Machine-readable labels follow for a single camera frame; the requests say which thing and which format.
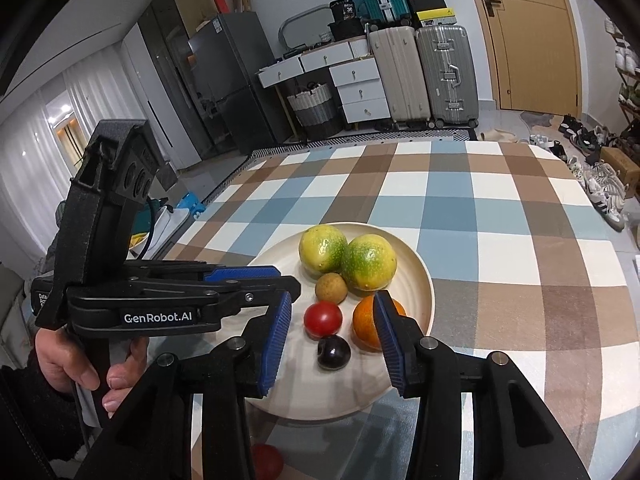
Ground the white vanity desk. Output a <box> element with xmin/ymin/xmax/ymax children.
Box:
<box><xmin>257</xmin><ymin>37</ymin><xmax>392</xmax><ymax>126</ymax></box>

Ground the black tub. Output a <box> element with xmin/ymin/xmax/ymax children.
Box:
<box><xmin>330</xmin><ymin>0</ymin><xmax>358</xmax><ymax>23</ymax></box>

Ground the blue packet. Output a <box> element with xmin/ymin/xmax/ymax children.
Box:
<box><xmin>180</xmin><ymin>192</ymin><xmax>206</xmax><ymax>218</ymax></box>

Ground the dark purple plum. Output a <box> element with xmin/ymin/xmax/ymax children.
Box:
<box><xmin>317</xmin><ymin>336</ymin><xmax>352</xmax><ymax>372</ymax></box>

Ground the tan wooden door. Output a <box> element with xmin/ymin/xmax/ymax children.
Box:
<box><xmin>460</xmin><ymin>0</ymin><xmax>583</xmax><ymax>113</ymax></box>

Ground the grey refrigerator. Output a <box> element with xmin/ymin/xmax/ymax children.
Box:
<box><xmin>187</xmin><ymin>10</ymin><xmax>296</xmax><ymax>153</ymax></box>

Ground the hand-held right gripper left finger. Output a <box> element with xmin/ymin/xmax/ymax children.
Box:
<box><xmin>75</xmin><ymin>290</ymin><xmax>293</xmax><ymax>480</ymax></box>

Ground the grey woven basket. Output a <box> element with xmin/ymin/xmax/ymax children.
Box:
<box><xmin>286</xmin><ymin>82</ymin><xmax>346</xmax><ymax>141</ymax></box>

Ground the oval grey-framed mirror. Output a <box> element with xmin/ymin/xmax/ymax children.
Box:
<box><xmin>277</xmin><ymin>4</ymin><xmax>333</xmax><ymax>51</ymax></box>

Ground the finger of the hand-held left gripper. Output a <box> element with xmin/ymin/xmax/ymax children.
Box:
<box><xmin>200</xmin><ymin>276</ymin><xmax>302</xmax><ymax>323</ymax></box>
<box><xmin>125</xmin><ymin>259</ymin><xmax>282</xmax><ymax>286</ymax></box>

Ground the white wardrobe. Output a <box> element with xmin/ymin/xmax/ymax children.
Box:
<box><xmin>120</xmin><ymin>25</ymin><xmax>201</xmax><ymax>171</ymax></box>

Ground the beige suitcase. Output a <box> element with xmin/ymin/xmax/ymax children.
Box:
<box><xmin>368</xmin><ymin>26</ymin><xmax>433</xmax><ymax>131</ymax></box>

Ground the yellowish green citrus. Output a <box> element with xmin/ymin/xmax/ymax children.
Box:
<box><xmin>298</xmin><ymin>225</ymin><xmax>348</xmax><ymax>277</ymax></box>

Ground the brown kiwi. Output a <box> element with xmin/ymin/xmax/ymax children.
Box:
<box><xmin>315</xmin><ymin>272</ymin><xmax>348</xmax><ymax>305</ymax></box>

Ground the person's left forearm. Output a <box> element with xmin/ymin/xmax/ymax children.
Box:
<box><xmin>0</xmin><ymin>350</ymin><xmax>96</xmax><ymax>480</ymax></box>

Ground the silver suitcase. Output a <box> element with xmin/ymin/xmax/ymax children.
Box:
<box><xmin>415</xmin><ymin>24</ymin><xmax>480</xmax><ymax>130</ymax></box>

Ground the wooden shoe rack with shoes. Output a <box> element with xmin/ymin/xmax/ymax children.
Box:
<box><xmin>605</xmin><ymin>17</ymin><xmax>640</xmax><ymax>136</ymax></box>

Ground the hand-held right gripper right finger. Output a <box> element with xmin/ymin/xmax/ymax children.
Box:
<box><xmin>374</xmin><ymin>290</ymin><xmax>592</xmax><ymax>480</ymax></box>

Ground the orange tangerine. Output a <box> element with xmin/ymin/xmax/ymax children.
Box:
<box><xmin>352</xmin><ymin>295</ymin><xmax>407</xmax><ymax>351</ymax></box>

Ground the green and white container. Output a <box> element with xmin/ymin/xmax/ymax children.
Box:
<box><xmin>132</xmin><ymin>199</ymin><xmax>191</xmax><ymax>258</ymax></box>

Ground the cream round plate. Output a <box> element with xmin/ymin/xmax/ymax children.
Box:
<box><xmin>240</xmin><ymin>221</ymin><xmax>435</xmax><ymax>420</ymax></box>

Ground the person's left hand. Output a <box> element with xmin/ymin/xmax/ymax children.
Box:
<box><xmin>34</xmin><ymin>329</ymin><xmax>151</xmax><ymax>418</ymax></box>

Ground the pile of white sneakers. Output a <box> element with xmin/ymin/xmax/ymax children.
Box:
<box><xmin>530</xmin><ymin>112</ymin><xmax>631</xmax><ymax>231</ymax></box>

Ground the white sheer curtain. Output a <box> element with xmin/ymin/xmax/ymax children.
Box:
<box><xmin>62</xmin><ymin>62</ymin><xmax>151</xmax><ymax>181</ymax></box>

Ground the yellow and black shoe box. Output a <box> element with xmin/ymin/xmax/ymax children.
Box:
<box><xmin>414</xmin><ymin>7</ymin><xmax>458</xmax><ymax>28</ymax></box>

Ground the grey door mat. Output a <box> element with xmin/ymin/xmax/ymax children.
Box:
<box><xmin>520</xmin><ymin>112</ymin><xmax>563</xmax><ymax>131</ymax></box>

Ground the red tomato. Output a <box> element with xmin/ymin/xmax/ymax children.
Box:
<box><xmin>304</xmin><ymin>302</ymin><xmax>344</xmax><ymax>338</ymax></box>
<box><xmin>250</xmin><ymin>443</ymin><xmax>285</xmax><ymax>480</ymax></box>

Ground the checkered tablecloth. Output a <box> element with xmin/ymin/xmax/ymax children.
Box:
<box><xmin>145</xmin><ymin>140</ymin><xmax>640</xmax><ymax>480</ymax></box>

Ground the dark glass cabinet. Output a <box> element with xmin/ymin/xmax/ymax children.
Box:
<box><xmin>137</xmin><ymin>0</ymin><xmax>221</xmax><ymax>166</ymax></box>

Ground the black storage box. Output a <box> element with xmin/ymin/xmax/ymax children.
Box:
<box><xmin>327</xmin><ymin>19</ymin><xmax>371</xmax><ymax>41</ymax></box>

